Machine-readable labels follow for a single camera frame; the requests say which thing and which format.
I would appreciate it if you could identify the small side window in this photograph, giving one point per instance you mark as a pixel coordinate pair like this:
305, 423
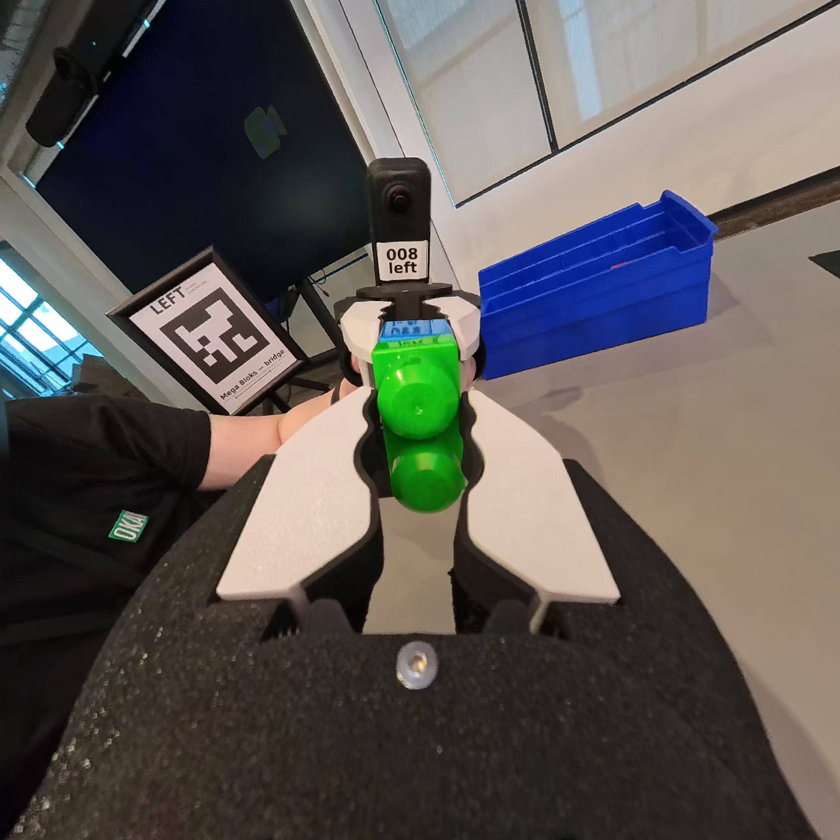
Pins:
33, 328

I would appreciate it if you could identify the person's black shirt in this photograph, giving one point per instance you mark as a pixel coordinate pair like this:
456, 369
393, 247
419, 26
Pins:
79, 472

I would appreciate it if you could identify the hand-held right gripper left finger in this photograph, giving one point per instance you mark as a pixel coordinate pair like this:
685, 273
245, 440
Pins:
308, 518

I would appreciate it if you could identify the blue plastic bin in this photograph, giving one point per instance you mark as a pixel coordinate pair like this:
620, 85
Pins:
590, 308

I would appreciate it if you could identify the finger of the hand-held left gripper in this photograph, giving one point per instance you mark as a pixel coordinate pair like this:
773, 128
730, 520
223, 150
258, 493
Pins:
361, 334
466, 328

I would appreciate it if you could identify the person's left hand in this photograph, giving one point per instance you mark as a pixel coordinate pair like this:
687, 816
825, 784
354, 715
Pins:
467, 371

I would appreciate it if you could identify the blue one-stud toy block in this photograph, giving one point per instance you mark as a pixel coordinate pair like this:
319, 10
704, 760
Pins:
413, 331

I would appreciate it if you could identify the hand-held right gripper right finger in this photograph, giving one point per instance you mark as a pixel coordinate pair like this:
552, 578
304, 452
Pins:
535, 525

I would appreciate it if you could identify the black video bar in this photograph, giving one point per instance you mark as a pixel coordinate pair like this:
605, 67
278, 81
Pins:
79, 72

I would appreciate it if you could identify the large gridded window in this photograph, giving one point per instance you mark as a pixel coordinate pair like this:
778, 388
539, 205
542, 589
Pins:
623, 65

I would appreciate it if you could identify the grey desk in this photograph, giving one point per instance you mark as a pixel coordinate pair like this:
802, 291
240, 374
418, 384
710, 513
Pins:
689, 459

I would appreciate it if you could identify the green two-stud toy block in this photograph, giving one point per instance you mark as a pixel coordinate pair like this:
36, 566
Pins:
420, 394

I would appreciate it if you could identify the person's left forearm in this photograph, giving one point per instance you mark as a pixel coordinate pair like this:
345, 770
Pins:
249, 446

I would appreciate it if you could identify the large black tv screen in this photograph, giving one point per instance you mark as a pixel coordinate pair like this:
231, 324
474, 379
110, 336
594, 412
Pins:
197, 164

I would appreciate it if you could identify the framed marker sign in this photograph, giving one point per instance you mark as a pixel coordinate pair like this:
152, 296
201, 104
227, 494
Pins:
210, 334

